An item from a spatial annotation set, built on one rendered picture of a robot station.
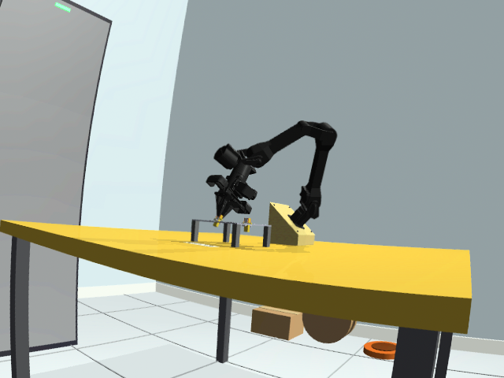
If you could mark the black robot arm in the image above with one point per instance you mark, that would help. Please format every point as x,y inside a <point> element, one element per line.
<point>259,154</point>

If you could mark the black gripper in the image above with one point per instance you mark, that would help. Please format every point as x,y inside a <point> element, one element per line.
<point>227,199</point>

